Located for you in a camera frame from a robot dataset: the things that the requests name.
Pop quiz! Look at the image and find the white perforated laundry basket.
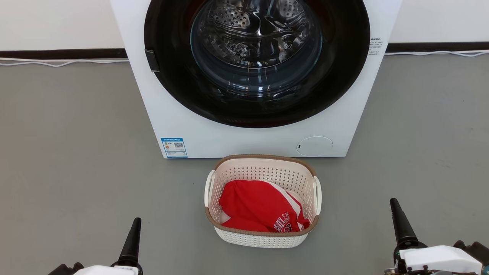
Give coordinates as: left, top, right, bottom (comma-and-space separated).
204, 154, 322, 249

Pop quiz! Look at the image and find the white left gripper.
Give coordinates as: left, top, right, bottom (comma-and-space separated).
73, 218, 144, 275

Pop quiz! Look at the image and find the steel washer drum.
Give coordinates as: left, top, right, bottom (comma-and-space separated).
190, 0, 323, 96

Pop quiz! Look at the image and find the white front-load washing machine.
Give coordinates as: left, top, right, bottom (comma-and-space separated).
110, 0, 402, 159

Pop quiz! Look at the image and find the blue energy label sticker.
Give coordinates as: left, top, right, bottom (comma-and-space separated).
161, 138, 188, 158

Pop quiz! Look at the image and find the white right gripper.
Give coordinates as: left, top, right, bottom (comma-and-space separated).
384, 198, 484, 275

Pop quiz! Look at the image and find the black round washer door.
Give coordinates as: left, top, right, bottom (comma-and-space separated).
144, 0, 371, 128

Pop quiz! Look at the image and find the round white filter cover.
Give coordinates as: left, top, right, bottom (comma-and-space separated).
296, 136, 334, 157

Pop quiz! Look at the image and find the small printed text label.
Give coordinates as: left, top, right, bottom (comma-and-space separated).
369, 37, 384, 56

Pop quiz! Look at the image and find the red basketball jersey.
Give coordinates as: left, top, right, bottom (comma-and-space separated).
219, 180, 311, 233

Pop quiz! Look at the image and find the white floor cable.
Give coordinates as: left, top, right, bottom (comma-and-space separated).
0, 57, 129, 68
385, 50, 489, 58

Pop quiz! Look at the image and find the black washer door latch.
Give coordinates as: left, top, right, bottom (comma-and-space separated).
144, 49, 160, 73

